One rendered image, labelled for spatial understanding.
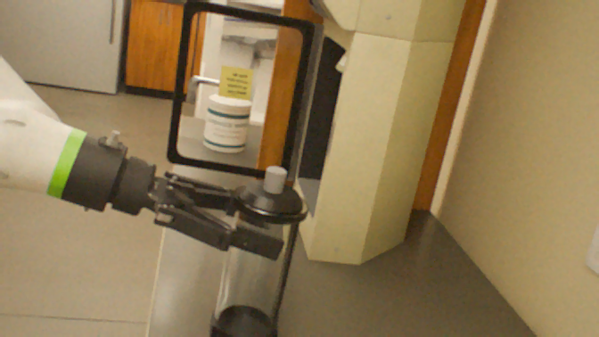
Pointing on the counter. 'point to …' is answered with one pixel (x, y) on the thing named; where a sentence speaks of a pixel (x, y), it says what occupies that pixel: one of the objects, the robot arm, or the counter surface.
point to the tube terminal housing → (380, 126)
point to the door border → (292, 94)
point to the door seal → (183, 77)
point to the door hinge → (307, 102)
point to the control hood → (341, 12)
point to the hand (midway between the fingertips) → (260, 229)
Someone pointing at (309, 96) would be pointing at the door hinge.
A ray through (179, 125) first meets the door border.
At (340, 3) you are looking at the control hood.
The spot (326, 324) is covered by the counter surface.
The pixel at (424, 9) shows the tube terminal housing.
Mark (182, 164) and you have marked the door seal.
